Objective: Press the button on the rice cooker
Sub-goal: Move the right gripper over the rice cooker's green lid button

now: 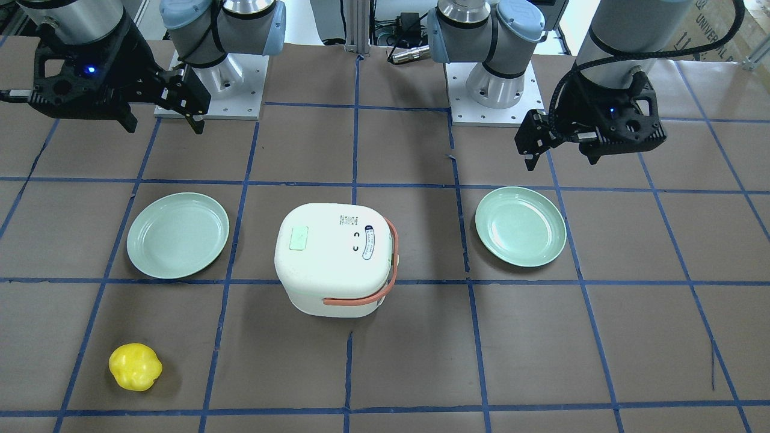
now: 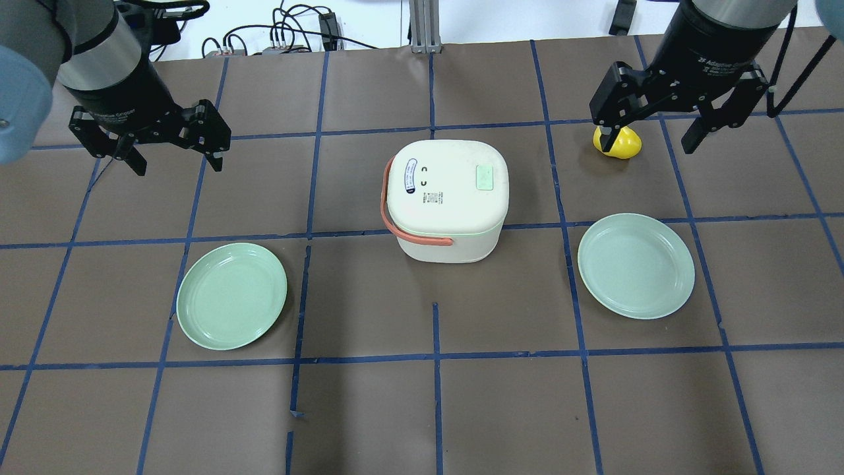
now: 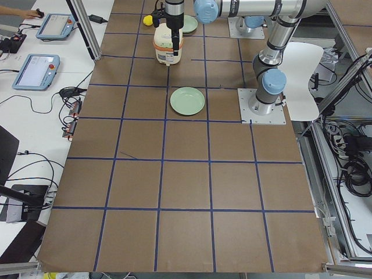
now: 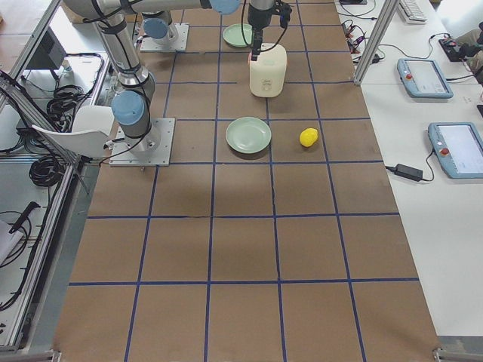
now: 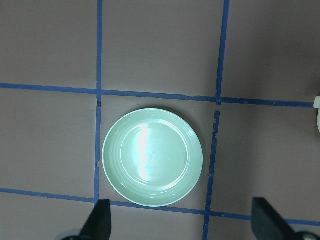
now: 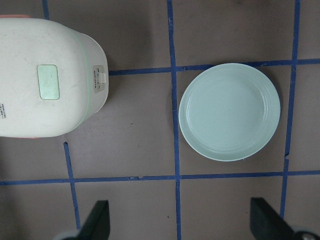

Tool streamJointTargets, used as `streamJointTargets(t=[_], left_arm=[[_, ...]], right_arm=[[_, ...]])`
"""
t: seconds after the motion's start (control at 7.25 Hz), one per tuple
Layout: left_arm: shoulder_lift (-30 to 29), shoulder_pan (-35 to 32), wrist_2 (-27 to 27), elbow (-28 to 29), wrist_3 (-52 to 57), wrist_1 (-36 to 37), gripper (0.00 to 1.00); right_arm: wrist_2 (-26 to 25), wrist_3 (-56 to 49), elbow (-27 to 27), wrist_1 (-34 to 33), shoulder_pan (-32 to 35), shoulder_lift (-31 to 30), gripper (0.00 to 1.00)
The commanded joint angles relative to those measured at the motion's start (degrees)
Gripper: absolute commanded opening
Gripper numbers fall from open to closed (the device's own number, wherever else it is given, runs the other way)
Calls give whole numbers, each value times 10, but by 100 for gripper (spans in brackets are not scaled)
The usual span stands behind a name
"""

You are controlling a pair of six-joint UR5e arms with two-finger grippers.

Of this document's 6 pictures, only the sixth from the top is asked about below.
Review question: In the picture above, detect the white rice cooker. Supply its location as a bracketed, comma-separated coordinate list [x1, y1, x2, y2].
[0, 16, 109, 138]

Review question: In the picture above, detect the light green plate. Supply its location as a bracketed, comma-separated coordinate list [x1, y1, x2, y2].
[178, 63, 281, 162]

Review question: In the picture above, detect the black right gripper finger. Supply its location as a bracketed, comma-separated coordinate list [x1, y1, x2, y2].
[250, 197, 297, 240]

